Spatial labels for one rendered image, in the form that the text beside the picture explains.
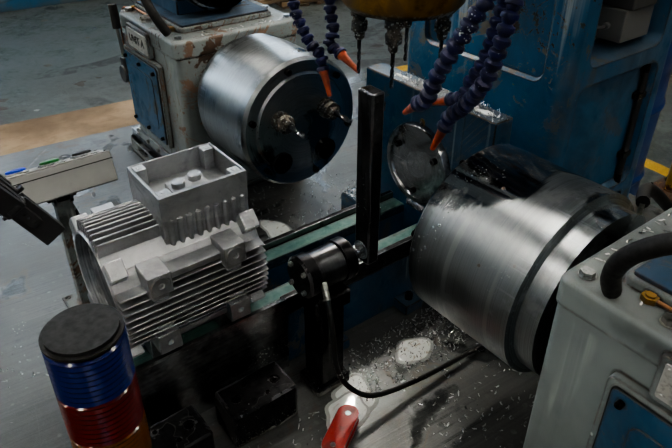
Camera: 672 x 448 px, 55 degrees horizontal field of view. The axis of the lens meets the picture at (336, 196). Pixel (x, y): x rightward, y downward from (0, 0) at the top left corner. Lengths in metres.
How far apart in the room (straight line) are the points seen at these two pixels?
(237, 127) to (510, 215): 0.56
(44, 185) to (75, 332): 0.57
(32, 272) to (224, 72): 0.52
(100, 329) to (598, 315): 0.43
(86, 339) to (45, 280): 0.80
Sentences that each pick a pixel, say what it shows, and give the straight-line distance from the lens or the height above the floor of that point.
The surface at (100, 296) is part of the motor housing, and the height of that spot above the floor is 0.96.
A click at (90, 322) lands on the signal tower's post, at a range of 0.52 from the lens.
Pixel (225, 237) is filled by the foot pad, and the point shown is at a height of 1.07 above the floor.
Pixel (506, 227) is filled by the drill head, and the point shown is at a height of 1.13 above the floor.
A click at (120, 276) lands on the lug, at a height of 1.08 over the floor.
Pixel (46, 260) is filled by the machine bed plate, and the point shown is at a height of 0.80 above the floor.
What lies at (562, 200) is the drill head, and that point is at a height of 1.16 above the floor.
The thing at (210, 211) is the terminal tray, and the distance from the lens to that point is 0.83.
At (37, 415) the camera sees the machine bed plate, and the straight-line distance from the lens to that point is 1.06.
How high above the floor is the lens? 1.55
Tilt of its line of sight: 31 degrees down
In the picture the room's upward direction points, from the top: straight up
